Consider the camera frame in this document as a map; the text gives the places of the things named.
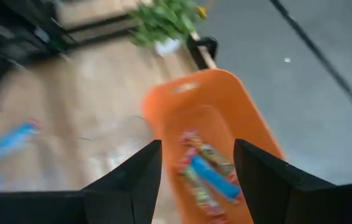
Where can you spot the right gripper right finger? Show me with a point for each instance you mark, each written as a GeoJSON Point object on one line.
{"type": "Point", "coordinates": [281, 199]}

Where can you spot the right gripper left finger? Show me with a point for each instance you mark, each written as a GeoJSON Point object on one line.
{"type": "Point", "coordinates": [116, 205]}

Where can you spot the blue granola bar red ends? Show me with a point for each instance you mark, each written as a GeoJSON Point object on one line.
{"type": "Point", "coordinates": [213, 177]}

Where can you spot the red green granola bar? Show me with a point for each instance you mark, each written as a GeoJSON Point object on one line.
{"type": "Point", "coordinates": [200, 196]}

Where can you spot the blue granola bar orange end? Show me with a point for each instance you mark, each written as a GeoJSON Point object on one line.
{"type": "Point", "coordinates": [13, 138]}

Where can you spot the orange plastic bin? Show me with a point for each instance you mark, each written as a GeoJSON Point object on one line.
{"type": "Point", "coordinates": [219, 102]}

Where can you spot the small white floor scrap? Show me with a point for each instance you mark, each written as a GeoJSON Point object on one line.
{"type": "Point", "coordinates": [287, 60]}

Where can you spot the green potted plant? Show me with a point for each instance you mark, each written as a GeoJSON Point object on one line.
{"type": "Point", "coordinates": [163, 18]}

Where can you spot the black frame clamp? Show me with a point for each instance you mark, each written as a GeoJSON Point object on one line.
{"type": "Point", "coordinates": [200, 43]}

